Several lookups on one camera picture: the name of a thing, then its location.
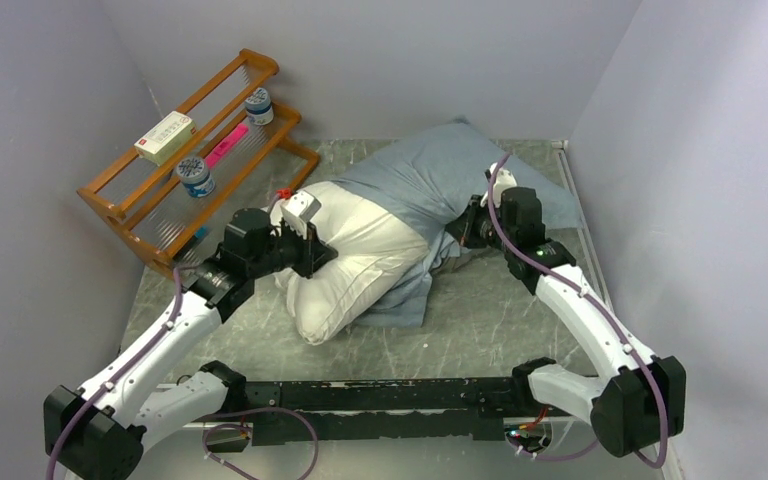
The far blue white jar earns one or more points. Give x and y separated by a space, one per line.
259 107

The near blue white jar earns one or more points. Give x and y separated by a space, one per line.
196 177

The blue grey pillow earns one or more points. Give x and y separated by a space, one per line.
425 180

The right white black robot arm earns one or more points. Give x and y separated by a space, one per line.
636 398

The white pillow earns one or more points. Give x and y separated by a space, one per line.
375 250

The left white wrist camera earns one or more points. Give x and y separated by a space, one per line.
298 211

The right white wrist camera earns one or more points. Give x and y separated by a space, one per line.
501 180

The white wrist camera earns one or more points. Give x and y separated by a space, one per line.
298 211
501 180

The white cardboard box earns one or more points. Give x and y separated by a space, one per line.
166 138

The wooden tiered shelf rack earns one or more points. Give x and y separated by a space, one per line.
146 205

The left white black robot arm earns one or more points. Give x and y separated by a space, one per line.
205 300

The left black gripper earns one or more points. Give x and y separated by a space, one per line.
313 253

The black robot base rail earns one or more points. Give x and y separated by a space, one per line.
480 408

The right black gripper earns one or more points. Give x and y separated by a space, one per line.
465 225

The blue white jar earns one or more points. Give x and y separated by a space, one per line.
196 177
259 107

